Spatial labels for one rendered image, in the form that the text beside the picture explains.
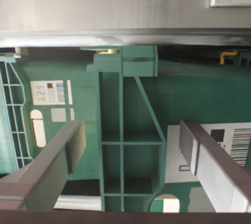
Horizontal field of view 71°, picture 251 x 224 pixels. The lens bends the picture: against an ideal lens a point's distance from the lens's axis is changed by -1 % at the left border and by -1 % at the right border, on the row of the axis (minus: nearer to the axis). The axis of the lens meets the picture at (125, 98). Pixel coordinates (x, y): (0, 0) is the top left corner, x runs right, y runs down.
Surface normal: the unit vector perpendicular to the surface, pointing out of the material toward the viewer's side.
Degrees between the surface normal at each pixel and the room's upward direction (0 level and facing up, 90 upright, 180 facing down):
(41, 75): 94
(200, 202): 97
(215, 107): 97
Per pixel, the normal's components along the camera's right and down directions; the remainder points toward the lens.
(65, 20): -0.06, 0.25
